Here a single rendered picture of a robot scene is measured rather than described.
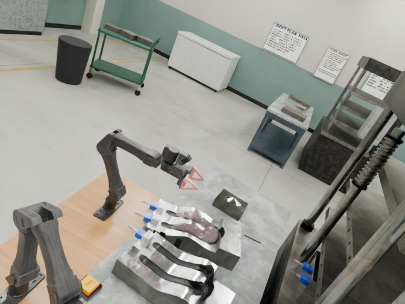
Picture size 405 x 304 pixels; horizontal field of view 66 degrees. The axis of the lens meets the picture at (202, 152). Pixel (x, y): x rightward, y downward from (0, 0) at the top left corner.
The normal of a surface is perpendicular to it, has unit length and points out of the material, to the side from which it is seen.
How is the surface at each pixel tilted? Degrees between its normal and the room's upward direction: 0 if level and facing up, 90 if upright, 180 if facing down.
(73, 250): 0
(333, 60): 90
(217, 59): 90
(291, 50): 90
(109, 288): 0
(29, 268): 87
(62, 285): 41
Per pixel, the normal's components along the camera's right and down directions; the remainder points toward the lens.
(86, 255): 0.37, -0.82
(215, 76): -0.37, 0.29
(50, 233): 0.76, -0.25
